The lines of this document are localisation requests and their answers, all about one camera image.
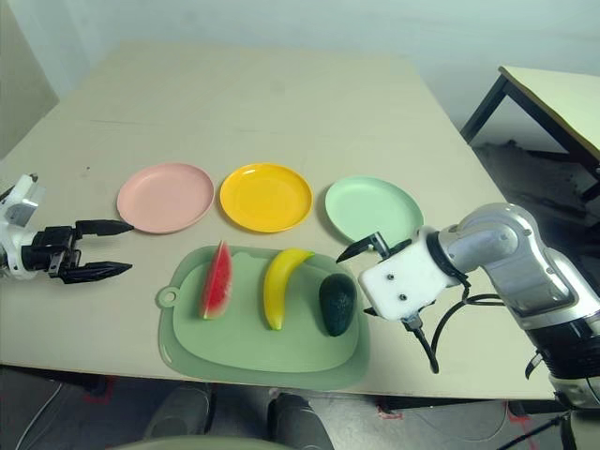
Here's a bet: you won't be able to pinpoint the pink plate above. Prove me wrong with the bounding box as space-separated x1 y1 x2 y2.
116 162 216 235

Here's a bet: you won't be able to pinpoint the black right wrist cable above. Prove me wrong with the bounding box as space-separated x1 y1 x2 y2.
402 292 507 375

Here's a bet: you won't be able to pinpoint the thin white floor cable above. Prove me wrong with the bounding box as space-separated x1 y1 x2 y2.
16 379 65 449

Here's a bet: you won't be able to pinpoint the grey-green robot torso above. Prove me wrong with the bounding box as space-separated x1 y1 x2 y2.
112 434 282 450

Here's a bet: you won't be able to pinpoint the grey robot right foot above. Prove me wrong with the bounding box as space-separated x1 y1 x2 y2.
269 392 329 450

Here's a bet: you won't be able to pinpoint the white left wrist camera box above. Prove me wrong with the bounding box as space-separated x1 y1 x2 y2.
0 172 48 280

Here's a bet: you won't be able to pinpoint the mint green plate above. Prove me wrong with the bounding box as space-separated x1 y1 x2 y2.
323 174 426 245

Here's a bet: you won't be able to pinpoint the toy yellow banana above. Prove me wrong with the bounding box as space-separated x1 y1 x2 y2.
262 247 316 332

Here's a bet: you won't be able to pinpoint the green cutting board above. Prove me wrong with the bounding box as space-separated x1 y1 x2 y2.
156 244 371 393

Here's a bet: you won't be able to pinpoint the beige side table black legs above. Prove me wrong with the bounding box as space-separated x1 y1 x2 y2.
459 65 600 198

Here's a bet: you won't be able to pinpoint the grey robot left foot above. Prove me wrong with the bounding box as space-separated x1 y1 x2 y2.
144 382 212 440

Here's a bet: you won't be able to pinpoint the toy watermelon slice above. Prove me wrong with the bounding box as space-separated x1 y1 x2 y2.
200 240 234 321

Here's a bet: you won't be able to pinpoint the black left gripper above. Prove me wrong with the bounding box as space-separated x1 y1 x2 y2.
21 218 135 286

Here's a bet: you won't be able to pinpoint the grey robot foot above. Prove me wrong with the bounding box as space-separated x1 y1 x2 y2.
144 382 212 440
269 392 329 450

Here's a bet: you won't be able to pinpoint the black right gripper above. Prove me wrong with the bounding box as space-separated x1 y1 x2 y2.
336 231 414 318

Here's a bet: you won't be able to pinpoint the toy dark green avocado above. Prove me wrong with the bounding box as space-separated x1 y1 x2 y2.
319 274 358 338

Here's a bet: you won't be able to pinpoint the yellow plate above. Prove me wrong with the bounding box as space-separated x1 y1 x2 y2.
219 162 314 234

